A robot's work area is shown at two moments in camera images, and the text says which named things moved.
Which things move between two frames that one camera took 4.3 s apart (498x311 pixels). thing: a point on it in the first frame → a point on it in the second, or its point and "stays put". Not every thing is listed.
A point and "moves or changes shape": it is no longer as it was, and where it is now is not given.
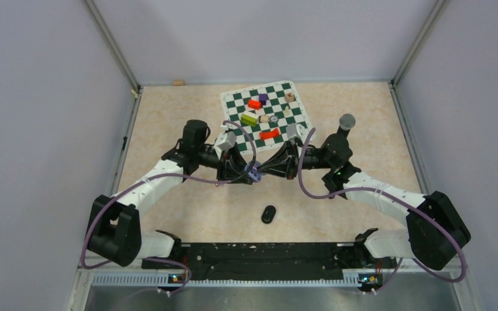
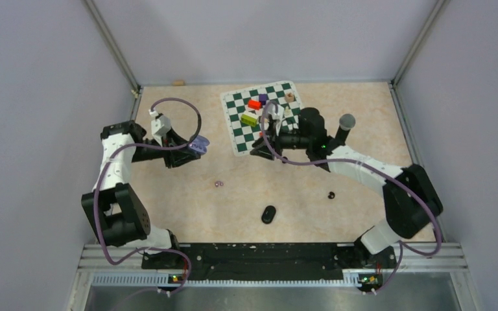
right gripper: (288, 154) → (263, 151)
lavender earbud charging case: (254, 174) moves or changes shape
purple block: (262, 98) stays put
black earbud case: (268, 214) stays put
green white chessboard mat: (266, 112) stays put
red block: (255, 104) stays put
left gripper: (231, 167) → (177, 156)
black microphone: (347, 122) stays put
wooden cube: (289, 97) stays put
